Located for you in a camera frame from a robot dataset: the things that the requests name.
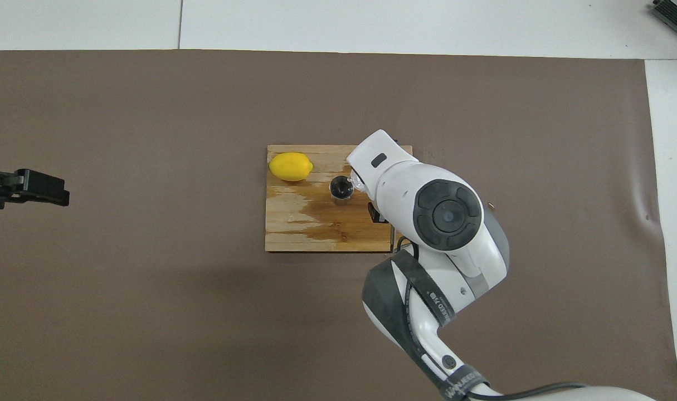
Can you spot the steel double jigger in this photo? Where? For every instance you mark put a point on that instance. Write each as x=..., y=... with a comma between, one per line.
x=341, y=188

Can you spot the grey ribbed metal box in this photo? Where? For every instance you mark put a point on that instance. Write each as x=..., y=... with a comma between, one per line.
x=675, y=14

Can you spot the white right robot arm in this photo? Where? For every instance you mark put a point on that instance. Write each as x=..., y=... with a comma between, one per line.
x=449, y=217

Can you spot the yellow lemon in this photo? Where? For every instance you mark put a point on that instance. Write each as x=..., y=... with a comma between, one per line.
x=291, y=166

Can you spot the brown table mat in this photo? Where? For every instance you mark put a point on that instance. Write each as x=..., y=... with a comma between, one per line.
x=149, y=312

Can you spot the wooden cutting board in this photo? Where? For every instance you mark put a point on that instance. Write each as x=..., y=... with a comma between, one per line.
x=293, y=223

